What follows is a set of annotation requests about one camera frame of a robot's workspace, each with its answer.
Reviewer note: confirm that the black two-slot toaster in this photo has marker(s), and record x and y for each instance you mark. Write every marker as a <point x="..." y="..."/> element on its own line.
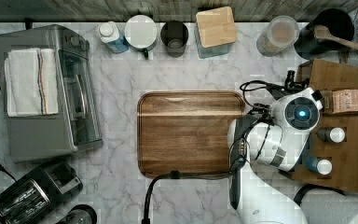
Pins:
<point x="39" y="192"/>

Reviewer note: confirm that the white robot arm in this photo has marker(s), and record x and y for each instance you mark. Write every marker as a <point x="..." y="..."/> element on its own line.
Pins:
<point x="275" y="135"/>

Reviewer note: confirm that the stainless steel toaster oven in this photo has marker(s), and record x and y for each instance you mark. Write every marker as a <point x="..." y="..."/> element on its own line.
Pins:
<point x="76" y="126"/>

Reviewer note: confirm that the white striped towel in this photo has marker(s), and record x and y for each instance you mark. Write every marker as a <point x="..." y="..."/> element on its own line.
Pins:
<point x="31" y="83"/>

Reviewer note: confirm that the glass cereal jar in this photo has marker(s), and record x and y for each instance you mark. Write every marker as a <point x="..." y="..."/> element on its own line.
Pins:
<point x="281" y="33"/>

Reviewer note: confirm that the black utensil holder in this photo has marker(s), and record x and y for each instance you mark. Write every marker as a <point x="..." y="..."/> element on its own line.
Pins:
<point x="339" y="24"/>

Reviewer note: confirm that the white-capped blue bottle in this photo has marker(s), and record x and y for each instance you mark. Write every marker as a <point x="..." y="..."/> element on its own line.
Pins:
<point x="112" y="37"/>

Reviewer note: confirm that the paper towel roll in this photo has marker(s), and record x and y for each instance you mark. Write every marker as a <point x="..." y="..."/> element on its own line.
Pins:
<point x="323" y="206"/>

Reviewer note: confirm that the wooden cutting board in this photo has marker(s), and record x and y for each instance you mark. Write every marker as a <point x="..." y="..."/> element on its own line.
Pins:
<point x="185" y="131"/>

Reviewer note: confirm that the wooden tea bag holder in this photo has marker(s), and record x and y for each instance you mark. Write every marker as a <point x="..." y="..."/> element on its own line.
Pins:
<point x="340" y="101"/>

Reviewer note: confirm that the black pot lid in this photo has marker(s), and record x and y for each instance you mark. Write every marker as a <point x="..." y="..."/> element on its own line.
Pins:
<point x="80" y="214"/>

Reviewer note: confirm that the blue spice shaker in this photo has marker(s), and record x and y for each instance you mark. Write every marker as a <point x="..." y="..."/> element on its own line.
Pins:
<point x="318" y="165"/>

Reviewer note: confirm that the wooden spoon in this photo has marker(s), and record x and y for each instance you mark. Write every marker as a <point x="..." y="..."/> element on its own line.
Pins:
<point x="338" y="40"/>

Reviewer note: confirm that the grey spice shaker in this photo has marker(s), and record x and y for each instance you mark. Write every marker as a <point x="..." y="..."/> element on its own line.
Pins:
<point x="329" y="134"/>

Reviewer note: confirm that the black paper towel holder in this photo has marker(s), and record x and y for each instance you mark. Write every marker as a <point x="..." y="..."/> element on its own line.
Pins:
<point x="308" y="187"/>

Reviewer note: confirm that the teal canister with wooden lid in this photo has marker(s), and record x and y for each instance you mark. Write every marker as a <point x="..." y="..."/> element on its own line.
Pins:
<point x="215" y="32"/>

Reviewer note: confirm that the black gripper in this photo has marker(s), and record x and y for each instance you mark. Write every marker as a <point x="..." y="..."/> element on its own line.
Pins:
<point x="292" y="86"/>

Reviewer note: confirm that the wooden drawer box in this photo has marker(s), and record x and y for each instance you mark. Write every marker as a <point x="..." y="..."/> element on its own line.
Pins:
<point x="325" y="75"/>

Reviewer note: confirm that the dark grey cup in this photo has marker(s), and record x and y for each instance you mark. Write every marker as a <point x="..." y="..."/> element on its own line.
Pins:
<point x="174" y="36"/>

